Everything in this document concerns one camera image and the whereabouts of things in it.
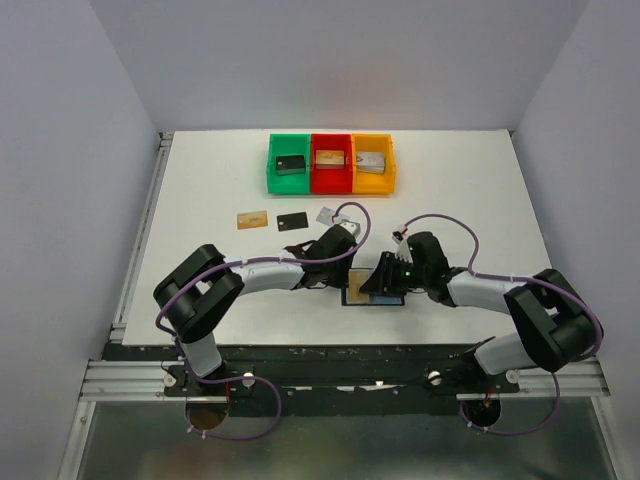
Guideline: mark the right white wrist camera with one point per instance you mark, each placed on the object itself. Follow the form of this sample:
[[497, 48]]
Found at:
[[403, 251]]

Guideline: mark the black leather card holder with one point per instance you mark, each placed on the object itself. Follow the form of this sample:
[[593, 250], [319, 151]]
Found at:
[[375, 300]]

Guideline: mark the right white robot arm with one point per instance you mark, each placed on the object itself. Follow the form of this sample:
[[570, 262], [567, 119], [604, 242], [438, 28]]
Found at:
[[551, 329]]

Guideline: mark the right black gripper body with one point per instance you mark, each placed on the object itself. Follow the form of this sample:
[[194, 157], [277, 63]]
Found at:
[[415, 276]]

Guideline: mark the orange plastic bin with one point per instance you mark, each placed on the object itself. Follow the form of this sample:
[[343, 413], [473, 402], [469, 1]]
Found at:
[[373, 184]]

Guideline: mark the black credit card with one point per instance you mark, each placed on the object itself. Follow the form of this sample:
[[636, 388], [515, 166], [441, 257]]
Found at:
[[292, 221]]

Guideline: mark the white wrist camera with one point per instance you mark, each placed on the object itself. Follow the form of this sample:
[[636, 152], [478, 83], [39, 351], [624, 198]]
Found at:
[[353, 227], [403, 251]]

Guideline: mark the silver card in orange bin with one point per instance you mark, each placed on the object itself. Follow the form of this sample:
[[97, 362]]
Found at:
[[370, 162]]

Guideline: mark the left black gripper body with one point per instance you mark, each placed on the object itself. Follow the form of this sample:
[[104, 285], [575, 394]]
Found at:
[[337, 274]]

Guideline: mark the black card in green bin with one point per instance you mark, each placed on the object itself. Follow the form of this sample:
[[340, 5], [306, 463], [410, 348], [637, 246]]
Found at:
[[290, 164]]

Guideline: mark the gold card in red bin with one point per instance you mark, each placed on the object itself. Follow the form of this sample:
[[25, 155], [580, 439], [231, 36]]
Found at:
[[329, 159]]

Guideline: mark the gold VIP card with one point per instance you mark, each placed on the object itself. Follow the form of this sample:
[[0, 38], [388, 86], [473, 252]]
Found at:
[[252, 220]]

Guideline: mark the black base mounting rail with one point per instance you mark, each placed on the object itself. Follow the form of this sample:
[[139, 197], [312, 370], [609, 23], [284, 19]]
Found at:
[[326, 381]]

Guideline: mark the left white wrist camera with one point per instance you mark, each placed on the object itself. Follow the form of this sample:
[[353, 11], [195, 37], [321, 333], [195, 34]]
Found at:
[[353, 227]]

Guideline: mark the silver credit card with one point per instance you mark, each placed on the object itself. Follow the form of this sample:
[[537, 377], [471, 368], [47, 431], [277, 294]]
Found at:
[[328, 217]]

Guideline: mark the red plastic bin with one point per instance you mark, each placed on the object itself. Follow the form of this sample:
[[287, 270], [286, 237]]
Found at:
[[332, 181]]

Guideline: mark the green plastic bin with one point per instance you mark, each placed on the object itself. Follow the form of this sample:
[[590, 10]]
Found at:
[[288, 144]]

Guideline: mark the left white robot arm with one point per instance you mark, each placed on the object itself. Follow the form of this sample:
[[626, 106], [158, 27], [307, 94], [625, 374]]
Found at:
[[197, 294]]

